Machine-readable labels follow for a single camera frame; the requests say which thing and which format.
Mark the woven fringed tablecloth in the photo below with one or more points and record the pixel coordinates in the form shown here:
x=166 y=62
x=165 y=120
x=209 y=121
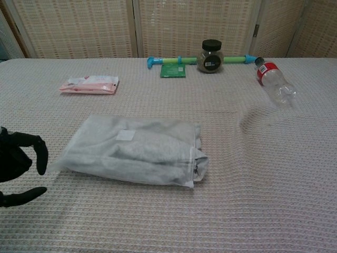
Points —
x=237 y=171

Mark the grey cloth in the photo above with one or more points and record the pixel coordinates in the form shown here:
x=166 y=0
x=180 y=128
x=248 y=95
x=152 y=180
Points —
x=126 y=137

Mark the woven folding screen panel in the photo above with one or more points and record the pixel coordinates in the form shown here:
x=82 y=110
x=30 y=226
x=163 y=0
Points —
x=276 y=26
x=194 y=23
x=73 y=26
x=321 y=29

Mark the pink wet wipes pack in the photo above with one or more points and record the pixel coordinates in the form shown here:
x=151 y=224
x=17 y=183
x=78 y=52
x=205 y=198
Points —
x=89 y=85

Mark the clear bottle red label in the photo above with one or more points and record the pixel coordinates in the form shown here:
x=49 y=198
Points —
x=273 y=80

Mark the glass jar black lid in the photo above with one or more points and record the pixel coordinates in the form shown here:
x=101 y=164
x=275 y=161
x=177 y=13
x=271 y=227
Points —
x=210 y=62

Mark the metal screen hinge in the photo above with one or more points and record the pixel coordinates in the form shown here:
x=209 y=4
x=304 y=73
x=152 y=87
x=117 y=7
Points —
x=257 y=29

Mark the green foil sachet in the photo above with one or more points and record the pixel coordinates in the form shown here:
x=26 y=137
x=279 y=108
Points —
x=172 y=71

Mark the green blue tube pump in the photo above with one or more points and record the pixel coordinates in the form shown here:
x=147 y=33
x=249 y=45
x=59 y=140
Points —
x=171 y=60

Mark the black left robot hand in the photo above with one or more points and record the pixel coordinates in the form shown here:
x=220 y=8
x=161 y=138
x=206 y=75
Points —
x=15 y=158

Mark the folded grey garment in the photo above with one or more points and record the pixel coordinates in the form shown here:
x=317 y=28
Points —
x=202 y=162

